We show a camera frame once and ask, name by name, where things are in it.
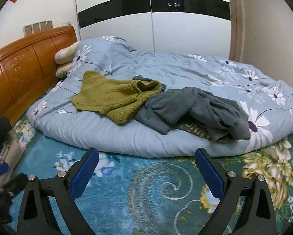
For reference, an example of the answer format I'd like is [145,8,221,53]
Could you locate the beige door frame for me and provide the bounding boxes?
[229,0,245,63]

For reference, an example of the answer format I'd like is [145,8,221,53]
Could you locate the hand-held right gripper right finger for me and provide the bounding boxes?
[194,147,278,235]

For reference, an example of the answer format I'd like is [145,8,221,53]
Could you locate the teal floral blanket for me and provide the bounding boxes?
[8,113,293,235]

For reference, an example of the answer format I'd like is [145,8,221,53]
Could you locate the white wardrobe with black stripe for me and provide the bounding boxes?
[74,0,232,61]

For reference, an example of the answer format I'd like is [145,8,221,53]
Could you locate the wooden headboard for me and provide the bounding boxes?
[0,25,78,126]

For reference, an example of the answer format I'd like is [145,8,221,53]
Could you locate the yellow floral pillow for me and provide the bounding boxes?
[56,62,74,80]

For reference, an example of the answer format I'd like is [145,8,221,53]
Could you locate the dark printed garment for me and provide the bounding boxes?
[177,120,226,143]

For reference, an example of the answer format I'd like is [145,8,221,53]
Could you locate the grey fleece garment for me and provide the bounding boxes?
[134,87,251,143]

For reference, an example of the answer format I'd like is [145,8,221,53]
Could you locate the pink beige pillow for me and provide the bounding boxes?
[54,42,79,65]

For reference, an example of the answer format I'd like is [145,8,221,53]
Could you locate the green knit sweater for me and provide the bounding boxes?
[71,70,164,125]

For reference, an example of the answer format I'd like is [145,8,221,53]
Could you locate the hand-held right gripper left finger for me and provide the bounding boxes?
[17,147,100,235]

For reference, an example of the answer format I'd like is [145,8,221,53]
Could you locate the blue floral duvet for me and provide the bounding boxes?
[26,36,293,158]

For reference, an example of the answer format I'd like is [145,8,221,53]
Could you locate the folded pink clothes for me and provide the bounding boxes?
[0,129,27,178]

